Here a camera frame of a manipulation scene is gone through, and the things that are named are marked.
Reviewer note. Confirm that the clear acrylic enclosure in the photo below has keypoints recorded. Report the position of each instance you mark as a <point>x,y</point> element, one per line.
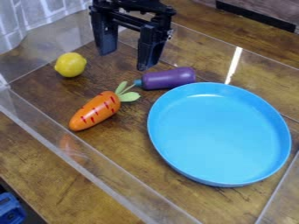
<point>103,176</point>

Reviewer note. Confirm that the orange toy carrot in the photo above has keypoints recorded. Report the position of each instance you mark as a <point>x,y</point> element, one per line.
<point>102,107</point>

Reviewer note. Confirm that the white sheer curtain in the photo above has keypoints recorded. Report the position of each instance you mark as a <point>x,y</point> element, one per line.
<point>23,15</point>

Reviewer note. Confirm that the yellow toy lemon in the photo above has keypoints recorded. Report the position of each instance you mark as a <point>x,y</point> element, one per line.
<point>70,64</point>

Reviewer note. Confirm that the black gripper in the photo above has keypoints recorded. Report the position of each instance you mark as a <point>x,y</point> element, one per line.
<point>146,16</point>

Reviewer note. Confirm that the purple toy eggplant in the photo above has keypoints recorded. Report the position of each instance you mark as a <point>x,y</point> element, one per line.
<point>167,79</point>

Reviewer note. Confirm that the blue plastic plate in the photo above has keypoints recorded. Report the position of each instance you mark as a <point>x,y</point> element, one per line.
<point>219,134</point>

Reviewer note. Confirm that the blue plastic object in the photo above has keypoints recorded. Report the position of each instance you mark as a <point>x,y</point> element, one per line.
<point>13,213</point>

